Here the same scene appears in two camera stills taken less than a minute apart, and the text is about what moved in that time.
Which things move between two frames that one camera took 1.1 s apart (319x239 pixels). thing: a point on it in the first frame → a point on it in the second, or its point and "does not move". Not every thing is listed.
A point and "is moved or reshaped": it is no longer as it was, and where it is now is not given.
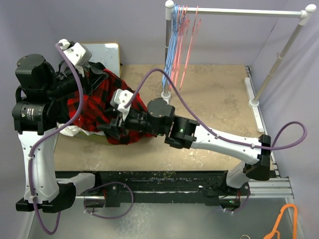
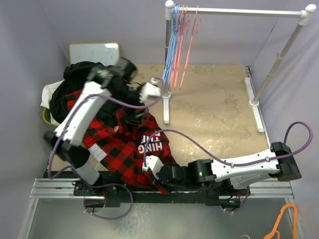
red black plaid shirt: [98, 93] is moved or reshaped
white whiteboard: [107, 54] does not move
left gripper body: [66, 85] → [132, 97]
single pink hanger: [189, 46] does not move
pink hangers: [183, 28] does not move
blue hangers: [171, 44] does not move
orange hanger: [272, 235] does not move
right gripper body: [137, 119] → [157, 181]
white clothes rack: [253, 103] does not move
